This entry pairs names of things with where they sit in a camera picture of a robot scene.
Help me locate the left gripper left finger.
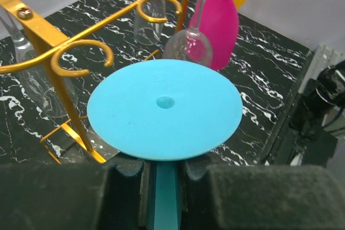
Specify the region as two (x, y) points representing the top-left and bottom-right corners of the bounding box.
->
(1, 159), (143, 229)

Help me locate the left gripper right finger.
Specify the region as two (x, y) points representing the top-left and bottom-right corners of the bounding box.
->
(184, 158), (344, 229)

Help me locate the teal plastic wine glass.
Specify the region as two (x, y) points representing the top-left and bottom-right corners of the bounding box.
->
(87, 59), (243, 229)

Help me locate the clear champagne flute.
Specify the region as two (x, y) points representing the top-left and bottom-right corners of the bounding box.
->
(0, 6), (79, 119)

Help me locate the clear short wine glass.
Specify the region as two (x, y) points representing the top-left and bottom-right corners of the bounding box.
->
(162, 0), (213, 68)

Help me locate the pink plastic wine glass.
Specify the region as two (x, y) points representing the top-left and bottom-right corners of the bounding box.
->
(199, 0), (239, 71)

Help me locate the clear large wine glass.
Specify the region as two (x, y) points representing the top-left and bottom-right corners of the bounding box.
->
(133, 0), (169, 46)

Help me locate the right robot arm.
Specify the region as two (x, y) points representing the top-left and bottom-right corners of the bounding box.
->
(290, 61), (344, 140)

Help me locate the gold metal wine glass rack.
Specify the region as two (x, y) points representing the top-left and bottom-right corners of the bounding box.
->
(1, 0), (188, 163)

